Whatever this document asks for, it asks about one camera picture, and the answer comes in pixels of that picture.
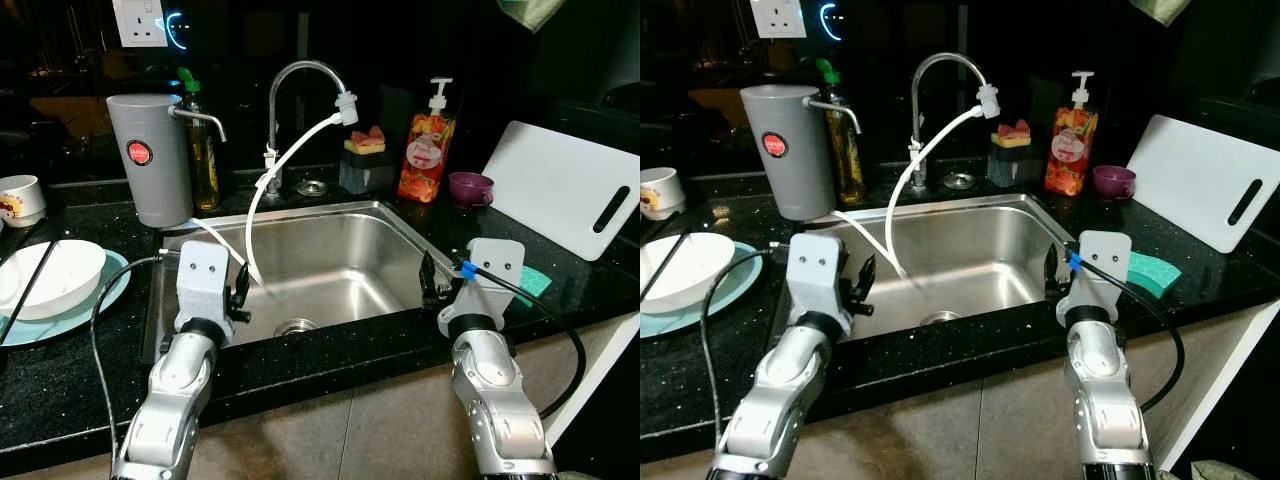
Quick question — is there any stainless steel sink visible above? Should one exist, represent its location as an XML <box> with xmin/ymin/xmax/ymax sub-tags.
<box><xmin>770</xmin><ymin>192</ymin><xmax>1079</xmax><ymax>343</ymax></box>
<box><xmin>143</xmin><ymin>198</ymin><xmax>473</xmax><ymax>364</ymax></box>

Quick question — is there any purple cup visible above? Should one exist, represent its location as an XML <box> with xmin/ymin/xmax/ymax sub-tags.
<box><xmin>1092</xmin><ymin>165</ymin><xmax>1138</xmax><ymax>200</ymax></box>
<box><xmin>448</xmin><ymin>172</ymin><xmax>495</xmax><ymax>208</ymax></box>

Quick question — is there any green sponge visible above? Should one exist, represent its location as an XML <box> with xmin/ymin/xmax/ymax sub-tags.
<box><xmin>1125</xmin><ymin>252</ymin><xmax>1182</xmax><ymax>300</ymax></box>
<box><xmin>514</xmin><ymin>265</ymin><xmax>554</xmax><ymax>299</ymax></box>

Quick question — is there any dark sponge holder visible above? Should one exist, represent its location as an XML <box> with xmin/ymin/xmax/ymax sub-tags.
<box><xmin>987</xmin><ymin>142</ymin><xmax>1044</xmax><ymax>187</ymax></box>
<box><xmin>338</xmin><ymin>150</ymin><xmax>394</xmax><ymax>197</ymax></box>

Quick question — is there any orange soap pump bottle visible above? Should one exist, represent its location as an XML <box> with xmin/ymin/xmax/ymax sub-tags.
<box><xmin>397</xmin><ymin>78</ymin><xmax>459</xmax><ymax>204</ymax></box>
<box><xmin>1043</xmin><ymin>71</ymin><xmax>1100</xmax><ymax>197</ymax></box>

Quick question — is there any oil bottle with green cap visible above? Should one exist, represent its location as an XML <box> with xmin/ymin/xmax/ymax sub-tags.
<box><xmin>177</xmin><ymin>68</ymin><xmax>222</xmax><ymax>213</ymax></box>
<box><xmin>814</xmin><ymin>58</ymin><xmax>868</xmax><ymax>206</ymax></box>

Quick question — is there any teal plate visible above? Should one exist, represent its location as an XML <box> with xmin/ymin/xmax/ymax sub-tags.
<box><xmin>0</xmin><ymin>250</ymin><xmax>133</xmax><ymax>348</ymax></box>
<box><xmin>640</xmin><ymin>250</ymin><xmax>774</xmax><ymax>339</ymax></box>

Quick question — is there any yellow and pink sponge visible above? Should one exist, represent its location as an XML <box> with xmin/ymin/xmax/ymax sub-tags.
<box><xmin>343</xmin><ymin>126</ymin><xmax>388</xmax><ymax>157</ymax></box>
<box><xmin>995</xmin><ymin>119</ymin><xmax>1035</xmax><ymax>150</ymax></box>

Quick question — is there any grey water filter canister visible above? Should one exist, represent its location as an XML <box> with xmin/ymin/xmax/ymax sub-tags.
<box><xmin>740</xmin><ymin>85</ymin><xmax>864</xmax><ymax>222</ymax></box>
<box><xmin>106</xmin><ymin>93</ymin><xmax>229</xmax><ymax>229</ymax></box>

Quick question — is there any beige cabinet front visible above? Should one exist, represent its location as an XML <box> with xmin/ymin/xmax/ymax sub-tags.
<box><xmin>185</xmin><ymin>315</ymin><xmax>641</xmax><ymax>480</ymax></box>
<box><xmin>850</xmin><ymin>300</ymin><xmax>1280</xmax><ymax>480</ymax></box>

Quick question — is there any white cutting board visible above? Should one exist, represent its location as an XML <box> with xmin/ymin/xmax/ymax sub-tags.
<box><xmin>1126</xmin><ymin>114</ymin><xmax>1280</xmax><ymax>254</ymax></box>
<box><xmin>482</xmin><ymin>121</ymin><xmax>641</xmax><ymax>263</ymax></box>

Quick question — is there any white bowl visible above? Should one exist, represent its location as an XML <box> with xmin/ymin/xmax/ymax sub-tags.
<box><xmin>640</xmin><ymin>233</ymin><xmax>765</xmax><ymax>315</ymax></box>
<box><xmin>0</xmin><ymin>239</ymin><xmax>107</xmax><ymax>322</ymax></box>

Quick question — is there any chrome gooseneck faucet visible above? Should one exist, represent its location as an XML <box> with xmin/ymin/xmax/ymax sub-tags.
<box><xmin>262</xmin><ymin>60</ymin><xmax>351</xmax><ymax>199</ymax></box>
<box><xmin>907</xmin><ymin>52</ymin><xmax>991</xmax><ymax>191</ymax></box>

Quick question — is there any white printed mug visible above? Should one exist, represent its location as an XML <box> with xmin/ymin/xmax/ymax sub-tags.
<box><xmin>640</xmin><ymin>167</ymin><xmax>688</xmax><ymax>222</ymax></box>
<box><xmin>0</xmin><ymin>175</ymin><xmax>48</xmax><ymax>229</ymax></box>

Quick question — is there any green cloth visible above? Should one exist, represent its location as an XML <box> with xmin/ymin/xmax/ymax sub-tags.
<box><xmin>497</xmin><ymin>0</ymin><xmax>567</xmax><ymax>32</ymax></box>
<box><xmin>1130</xmin><ymin>0</ymin><xmax>1192</xmax><ymax>27</ymax></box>

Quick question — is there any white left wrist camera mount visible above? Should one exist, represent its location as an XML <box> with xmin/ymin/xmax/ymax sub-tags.
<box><xmin>787</xmin><ymin>232</ymin><xmax>854</xmax><ymax>321</ymax></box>
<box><xmin>175</xmin><ymin>240</ymin><xmax>233</xmax><ymax>333</ymax></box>

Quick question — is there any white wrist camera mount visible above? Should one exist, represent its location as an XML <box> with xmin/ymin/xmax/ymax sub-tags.
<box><xmin>437</xmin><ymin>238</ymin><xmax>528</xmax><ymax>337</ymax></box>
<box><xmin>1056</xmin><ymin>230</ymin><xmax>1133</xmax><ymax>327</ymax></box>
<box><xmin>787</xmin><ymin>232</ymin><xmax>854</xmax><ymax>321</ymax></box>
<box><xmin>175</xmin><ymin>240</ymin><xmax>233</xmax><ymax>333</ymax></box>

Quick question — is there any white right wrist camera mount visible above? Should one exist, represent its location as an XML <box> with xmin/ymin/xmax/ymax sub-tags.
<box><xmin>437</xmin><ymin>238</ymin><xmax>528</xmax><ymax>337</ymax></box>
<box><xmin>1056</xmin><ymin>230</ymin><xmax>1133</xmax><ymax>327</ymax></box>

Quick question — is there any white flexible hose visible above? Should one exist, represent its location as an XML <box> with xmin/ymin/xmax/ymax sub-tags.
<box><xmin>244</xmin><ymin>112</ymin><xmax>347</xmax><ymax>287</ymax></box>
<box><xmin>885</xmin><ymin>105</ymin><xmax>986</xmax><ymax>280</ymax></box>

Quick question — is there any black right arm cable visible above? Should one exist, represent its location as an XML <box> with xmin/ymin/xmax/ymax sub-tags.
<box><xmin>453</xmin><ymin>260</ymin><xmax>589</xmax><ymax>422</ymax></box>
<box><xmin>1068</xmin><ymin>253</ymin><xmax>1187</xmax><ymax>414</ymax></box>

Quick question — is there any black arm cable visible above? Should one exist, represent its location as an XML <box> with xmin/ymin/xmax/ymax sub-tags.
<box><xmin>697</xmin><ymin>249</ymin><xmax>793</xmax><ymax>443</ymax></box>
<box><xmin>89</xmin><ymin>254</ymin><xmax>167</xmax><ymax>463</ymax></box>
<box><xmin>1068</xmin><ymin>253</ymin><xmax>1187</xmax><ymax>414</ymax></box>
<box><xmin>453</xmin><ymin>260</ymin><xmax>589</xmax><ymax>422</ymax></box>

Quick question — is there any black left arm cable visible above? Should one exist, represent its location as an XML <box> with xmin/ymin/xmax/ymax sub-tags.
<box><xmin>697</xmin><ymin>249</ymin><xmax>793</xmax><ymax>443</ymax></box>
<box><xmin>89</xmin><ymin>254</ymin><xmax>167</xmax><ymax>463</ymax></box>

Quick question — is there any white wall socket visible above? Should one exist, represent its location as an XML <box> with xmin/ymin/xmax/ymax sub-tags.
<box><xmin>112</xmin><ymin>0</ymin><xmax>168</xmax><ymax>48</ymax></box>
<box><xmin>750</xmin><ymin>0</ymin><xmax>808</xmax><ymax>39</ymax></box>

